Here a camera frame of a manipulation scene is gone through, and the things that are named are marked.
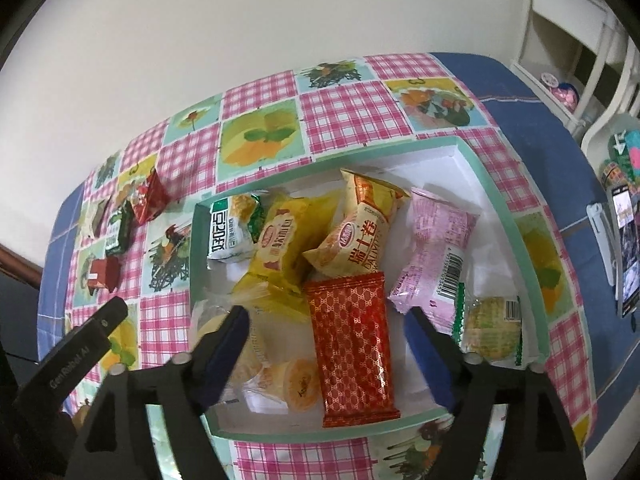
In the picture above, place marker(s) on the red snack bag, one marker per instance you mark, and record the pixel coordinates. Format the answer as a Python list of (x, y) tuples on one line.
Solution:
[(150, 197)]

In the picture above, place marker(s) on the pink snack packet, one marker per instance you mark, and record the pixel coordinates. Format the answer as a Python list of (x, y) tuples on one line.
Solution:
[(430, 260)]

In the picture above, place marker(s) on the colourful green and pink item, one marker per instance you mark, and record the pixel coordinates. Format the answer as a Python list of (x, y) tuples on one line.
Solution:
[(625, 155)]

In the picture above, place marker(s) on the red patterned snack packet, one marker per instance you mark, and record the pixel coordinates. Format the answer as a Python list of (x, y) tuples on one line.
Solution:
[(352, 350)]

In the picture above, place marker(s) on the orange roll cake packet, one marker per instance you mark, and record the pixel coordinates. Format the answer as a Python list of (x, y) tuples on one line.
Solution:
[(355, 230)]

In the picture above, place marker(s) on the yellow snack packet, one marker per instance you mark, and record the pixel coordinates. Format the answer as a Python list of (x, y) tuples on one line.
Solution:
[(285, 245)]

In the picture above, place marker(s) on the white wooden shelf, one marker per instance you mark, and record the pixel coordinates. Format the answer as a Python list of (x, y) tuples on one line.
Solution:
[(565, 15)]

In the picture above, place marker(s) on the clear-wrapped pale cake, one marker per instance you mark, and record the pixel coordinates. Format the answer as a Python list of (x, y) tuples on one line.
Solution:
[(255, 350)]

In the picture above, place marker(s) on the phone with lit screen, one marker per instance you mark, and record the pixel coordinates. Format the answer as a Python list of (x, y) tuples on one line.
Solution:
[(627, 250)]

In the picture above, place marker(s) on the pink checkered tablecloth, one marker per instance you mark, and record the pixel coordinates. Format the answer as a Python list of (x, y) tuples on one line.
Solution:
[(340, 105)]

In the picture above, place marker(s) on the brown chocolate box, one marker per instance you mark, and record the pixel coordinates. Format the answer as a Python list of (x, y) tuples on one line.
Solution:
[(102, 275)]

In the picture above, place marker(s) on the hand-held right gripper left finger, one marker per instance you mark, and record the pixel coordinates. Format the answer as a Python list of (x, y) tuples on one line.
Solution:
[(225, 355)]

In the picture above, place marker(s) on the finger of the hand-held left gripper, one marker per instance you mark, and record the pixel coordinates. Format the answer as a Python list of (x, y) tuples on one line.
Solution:
[(102, 322)]

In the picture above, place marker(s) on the white box with teal rim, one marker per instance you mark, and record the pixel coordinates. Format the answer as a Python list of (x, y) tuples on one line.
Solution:
[(480, 180)]

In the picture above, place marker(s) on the green and white snack pack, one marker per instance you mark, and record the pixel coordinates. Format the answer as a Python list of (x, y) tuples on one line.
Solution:
[(119, 230)]

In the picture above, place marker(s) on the white phone holder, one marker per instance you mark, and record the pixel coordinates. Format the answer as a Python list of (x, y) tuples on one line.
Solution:
[(600, 240)]

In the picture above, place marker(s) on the blue cloth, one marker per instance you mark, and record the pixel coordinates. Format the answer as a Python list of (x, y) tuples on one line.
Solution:
[(530, 125)]

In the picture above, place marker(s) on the clear green-edged cookie packet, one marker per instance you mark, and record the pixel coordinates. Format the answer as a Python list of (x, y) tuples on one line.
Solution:
[(492, 325)]

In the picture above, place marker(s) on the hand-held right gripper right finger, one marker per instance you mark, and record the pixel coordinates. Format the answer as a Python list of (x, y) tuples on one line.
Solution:
[(430, 360)]

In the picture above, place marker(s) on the white and green snack packet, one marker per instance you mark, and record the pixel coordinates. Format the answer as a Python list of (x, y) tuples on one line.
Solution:
[(230, 232)]

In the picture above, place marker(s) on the brown wooden rail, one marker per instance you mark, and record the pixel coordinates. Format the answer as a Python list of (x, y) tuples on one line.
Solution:
[(20, 262)]

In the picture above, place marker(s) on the pale yellow cake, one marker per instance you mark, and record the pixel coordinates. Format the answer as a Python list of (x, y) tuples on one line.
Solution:
[(295, 385)]

